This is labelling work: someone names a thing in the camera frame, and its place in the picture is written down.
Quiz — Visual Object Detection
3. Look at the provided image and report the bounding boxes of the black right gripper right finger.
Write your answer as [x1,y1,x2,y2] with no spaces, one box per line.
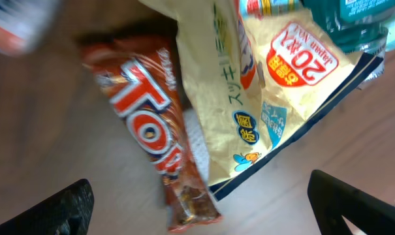
[308,170,395,234]

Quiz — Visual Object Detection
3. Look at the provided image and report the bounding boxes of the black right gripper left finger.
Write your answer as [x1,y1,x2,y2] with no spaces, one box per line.
[0,179,95,235]

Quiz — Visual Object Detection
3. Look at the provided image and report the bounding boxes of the cream snack bag blue edges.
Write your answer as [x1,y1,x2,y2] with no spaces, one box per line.
[146,1,381,200]

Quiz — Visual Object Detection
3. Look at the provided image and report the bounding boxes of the red orange candy bar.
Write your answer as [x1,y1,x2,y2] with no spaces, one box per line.
[80,35,221,232]

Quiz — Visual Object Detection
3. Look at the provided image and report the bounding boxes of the teal mouthwash bottle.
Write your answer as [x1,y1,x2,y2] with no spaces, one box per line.
[302,0,395,53]

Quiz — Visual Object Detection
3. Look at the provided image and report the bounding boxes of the small orange tissue pack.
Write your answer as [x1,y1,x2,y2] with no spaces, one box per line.
[0,0,62,56]

